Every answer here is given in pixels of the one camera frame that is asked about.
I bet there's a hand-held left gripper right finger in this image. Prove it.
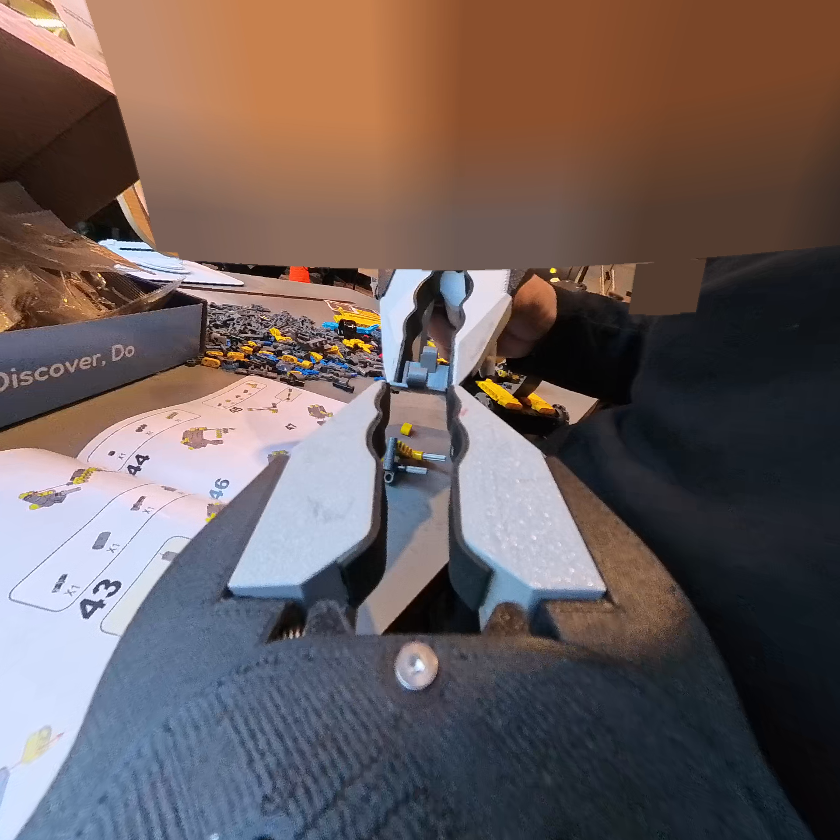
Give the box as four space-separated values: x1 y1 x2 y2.
446 385 608 631

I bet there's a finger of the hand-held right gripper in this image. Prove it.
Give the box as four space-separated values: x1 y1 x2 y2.
378 269 439 388
430 269 514 388

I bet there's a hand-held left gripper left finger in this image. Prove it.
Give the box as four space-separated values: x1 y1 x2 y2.
226 381 389 614

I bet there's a grey curved brick panel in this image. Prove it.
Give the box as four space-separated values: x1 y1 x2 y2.
392 344 454 396

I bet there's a grey yellow axle subassembly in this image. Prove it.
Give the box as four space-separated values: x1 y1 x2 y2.
384 438 427 487

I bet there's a pile of small dark connectors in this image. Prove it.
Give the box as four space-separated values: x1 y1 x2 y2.
187 302 385 395

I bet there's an instruction booklet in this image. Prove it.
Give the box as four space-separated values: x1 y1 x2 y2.
0 375 349 840

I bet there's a person's right forearm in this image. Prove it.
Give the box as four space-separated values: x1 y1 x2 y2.
508 282 657 408

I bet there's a grey desk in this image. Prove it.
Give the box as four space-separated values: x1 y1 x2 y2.
0 269 601 634

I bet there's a person's right hand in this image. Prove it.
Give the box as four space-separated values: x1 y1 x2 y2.
495 272 560 361

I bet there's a pile of yellow brick beams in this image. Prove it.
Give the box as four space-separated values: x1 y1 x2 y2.
325 302 383 355

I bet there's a yellow black brick vehicle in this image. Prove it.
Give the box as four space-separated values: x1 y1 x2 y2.
474 371 601 435

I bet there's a dark cardboard box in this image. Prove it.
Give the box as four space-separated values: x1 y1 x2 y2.
0 0 207 429

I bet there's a crumpled plastic bag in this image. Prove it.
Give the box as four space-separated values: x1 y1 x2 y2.
0 180 185 332

